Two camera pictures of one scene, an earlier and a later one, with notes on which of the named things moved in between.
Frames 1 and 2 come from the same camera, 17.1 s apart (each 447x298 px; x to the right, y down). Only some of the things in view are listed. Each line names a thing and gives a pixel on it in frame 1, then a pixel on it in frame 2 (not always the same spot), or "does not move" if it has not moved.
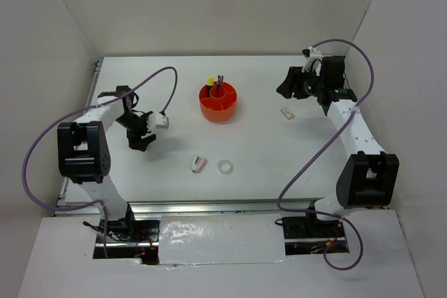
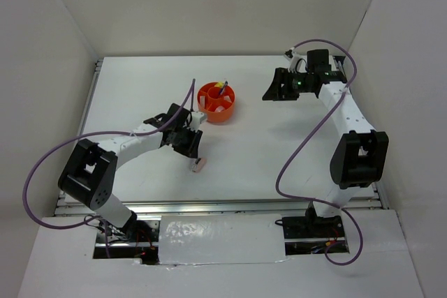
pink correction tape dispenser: x=198 y=164 does not move
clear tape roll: x=225 y=167 → x=219 y=109
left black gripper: x=135 y=141 → x=192 y=148
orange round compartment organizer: x=218 y=102 does not move
